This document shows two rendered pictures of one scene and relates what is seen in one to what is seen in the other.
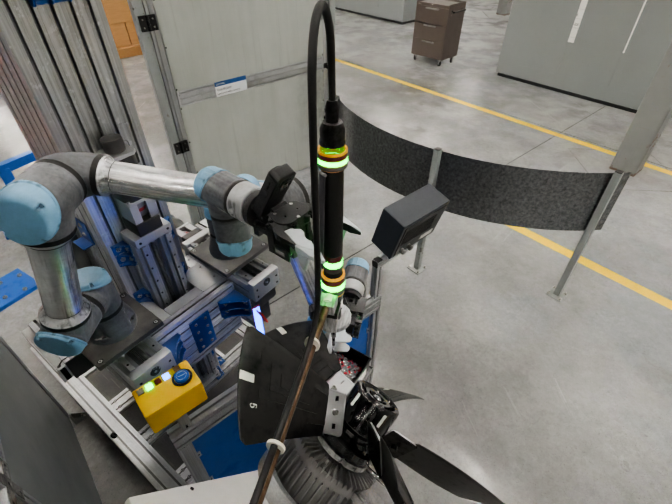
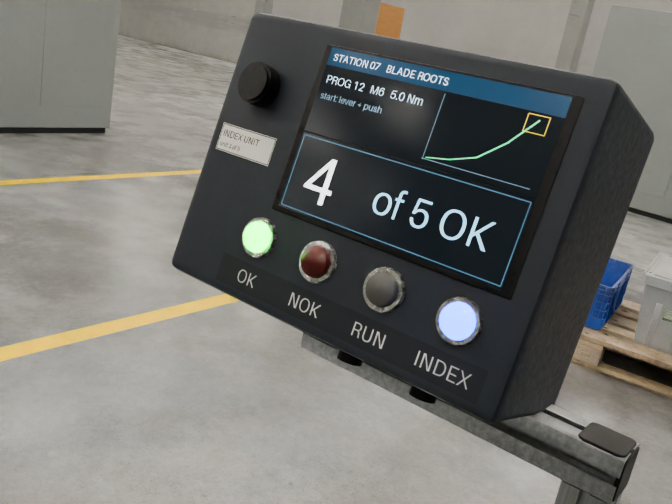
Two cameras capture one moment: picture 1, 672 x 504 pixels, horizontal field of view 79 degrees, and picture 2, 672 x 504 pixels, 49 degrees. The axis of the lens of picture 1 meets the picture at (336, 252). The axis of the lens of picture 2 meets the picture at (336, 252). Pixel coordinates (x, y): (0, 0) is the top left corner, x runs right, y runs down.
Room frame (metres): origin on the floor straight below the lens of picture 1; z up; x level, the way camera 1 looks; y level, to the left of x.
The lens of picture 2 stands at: (1.41, 0.18, 1.25)
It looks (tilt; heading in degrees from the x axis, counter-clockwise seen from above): 17 degrees down; 256
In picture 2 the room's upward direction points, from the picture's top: 11 degrees clockwise
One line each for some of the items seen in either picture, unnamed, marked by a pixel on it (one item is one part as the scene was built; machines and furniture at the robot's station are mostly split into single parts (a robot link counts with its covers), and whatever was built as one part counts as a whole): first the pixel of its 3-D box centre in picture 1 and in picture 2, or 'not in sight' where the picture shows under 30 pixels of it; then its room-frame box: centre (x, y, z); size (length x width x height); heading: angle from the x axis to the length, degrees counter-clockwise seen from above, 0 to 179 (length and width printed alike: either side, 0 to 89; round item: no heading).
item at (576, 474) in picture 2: (396, 251); (450, 389); (1.21, -0.24, 1.04); 0.24 x 0.03 x 0.03; 131
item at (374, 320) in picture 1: (368, 361); not in sight; (1.14, -0.16, 0.39); 0.04 x 0.04 x 0.78; 41
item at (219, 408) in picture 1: (290, 359); not in sight; (0.86, 0.17, 0.82); 0.90 x 0.04 x 0.08; 131
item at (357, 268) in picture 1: (355, 276); not in sight; (0.93, -0.06, 1.17); 0.11 x 0.08 x 0.09; 168
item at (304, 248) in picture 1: (304, 256); not in sight; (0.50, 0.05, 1.64); 0.09 x 0.03 x 0.06; 29
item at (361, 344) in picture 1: (296, 410); not in sight; (0.86, 0.17, 0.45); 0.82 x 0.02 x 0.66; 131
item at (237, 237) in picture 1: (234, 225); not in sight; (0.71, 0.22, 1.54); 0.11 x 0.08 x 0.11; 179
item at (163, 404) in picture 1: (171, 396); not in sight; (0.60, 0.46, 1.02); 0.16 x 0.10 x 0.11; 131
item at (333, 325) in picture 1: (332, 306); not in sight; (0.51, 0.01, 1.50); 0.09 x 0.07 x 0.10; 166
